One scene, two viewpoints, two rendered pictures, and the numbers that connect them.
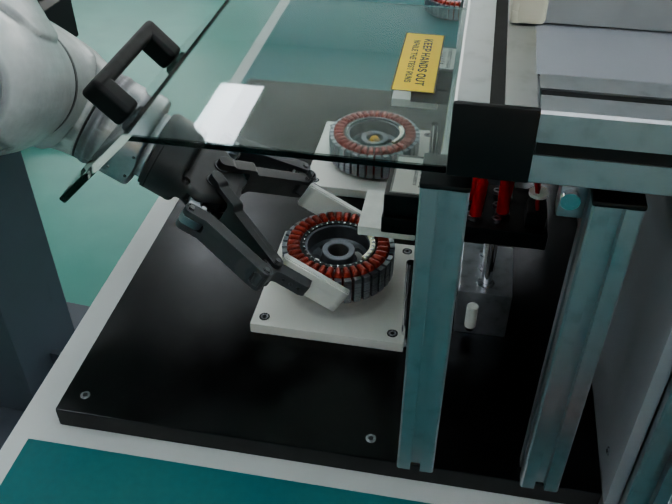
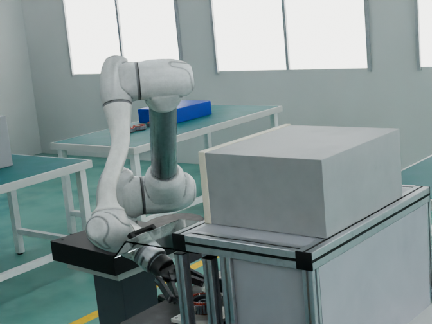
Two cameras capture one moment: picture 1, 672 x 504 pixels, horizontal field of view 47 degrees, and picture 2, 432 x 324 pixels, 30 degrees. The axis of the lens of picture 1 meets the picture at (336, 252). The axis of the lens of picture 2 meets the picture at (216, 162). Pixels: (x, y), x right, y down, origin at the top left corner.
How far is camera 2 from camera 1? 1.89 m
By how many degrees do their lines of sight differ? 38
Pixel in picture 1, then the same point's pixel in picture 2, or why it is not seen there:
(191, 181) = (162, 271)
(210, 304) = (165, 315)
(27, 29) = (119, 220)
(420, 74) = not seen: hidden behind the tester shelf
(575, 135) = (190, 240)
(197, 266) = (169, 308)
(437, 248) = (180, 271)
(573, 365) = (213, 308)
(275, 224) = not seen: hidden behind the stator
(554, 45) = (206, 227)
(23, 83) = (113, 231)
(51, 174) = not seen: outside the picture
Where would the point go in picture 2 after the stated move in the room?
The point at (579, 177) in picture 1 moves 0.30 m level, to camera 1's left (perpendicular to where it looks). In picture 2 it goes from (193, 249) to (101, 242)
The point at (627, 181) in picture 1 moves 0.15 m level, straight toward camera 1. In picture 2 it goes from (200, 251) to (153, 265)
